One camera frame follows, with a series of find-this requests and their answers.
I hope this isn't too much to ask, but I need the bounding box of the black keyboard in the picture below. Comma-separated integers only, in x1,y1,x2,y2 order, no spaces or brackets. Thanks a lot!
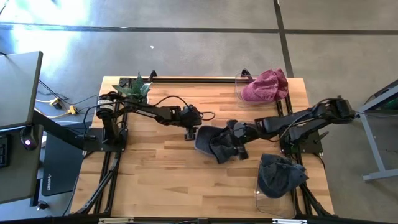
0,133,9,169

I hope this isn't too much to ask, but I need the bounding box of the maroon baseball cap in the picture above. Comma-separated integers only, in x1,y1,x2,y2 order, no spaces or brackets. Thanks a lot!
273,68,289,101
241,70,280,105

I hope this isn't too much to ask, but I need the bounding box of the black aluminium table frame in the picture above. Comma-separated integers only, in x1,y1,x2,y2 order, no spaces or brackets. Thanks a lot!
70,70,336,224

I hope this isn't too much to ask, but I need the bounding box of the green plant in white pot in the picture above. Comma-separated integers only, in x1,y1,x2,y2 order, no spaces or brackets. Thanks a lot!
112,73,153,105

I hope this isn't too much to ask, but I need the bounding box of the grey computer monitor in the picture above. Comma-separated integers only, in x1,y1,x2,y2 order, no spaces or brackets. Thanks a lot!
0,51,44,131

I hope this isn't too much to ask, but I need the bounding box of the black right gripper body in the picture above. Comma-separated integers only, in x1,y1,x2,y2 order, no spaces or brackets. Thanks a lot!
226,119,261,149

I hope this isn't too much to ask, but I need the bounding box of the clear plastic bin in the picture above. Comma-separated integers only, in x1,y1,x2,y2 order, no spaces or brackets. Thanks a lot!
234,73,287,108
254,155,297,219

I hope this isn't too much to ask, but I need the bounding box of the grey metal table frame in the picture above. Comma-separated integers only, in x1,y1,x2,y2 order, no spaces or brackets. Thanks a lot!
343,79,398,182

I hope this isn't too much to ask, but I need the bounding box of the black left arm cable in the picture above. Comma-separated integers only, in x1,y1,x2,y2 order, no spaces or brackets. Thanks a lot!
152,94,216,122

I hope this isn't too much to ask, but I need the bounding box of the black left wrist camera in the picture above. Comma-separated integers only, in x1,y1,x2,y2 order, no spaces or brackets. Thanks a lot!
184,126,197,141

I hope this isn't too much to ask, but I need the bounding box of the grey desk top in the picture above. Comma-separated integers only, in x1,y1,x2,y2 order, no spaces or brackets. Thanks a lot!
0,124,44,205

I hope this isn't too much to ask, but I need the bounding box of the black computer mouse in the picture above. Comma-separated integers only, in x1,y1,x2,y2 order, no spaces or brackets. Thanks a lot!
20,126,40,152

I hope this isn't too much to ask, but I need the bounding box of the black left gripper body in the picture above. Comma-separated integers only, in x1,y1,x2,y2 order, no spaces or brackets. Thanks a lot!
178,105,203,128

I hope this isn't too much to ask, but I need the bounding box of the silver metal bracket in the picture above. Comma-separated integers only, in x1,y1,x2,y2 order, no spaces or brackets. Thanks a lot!
98,217,134,224
273,218,307,224

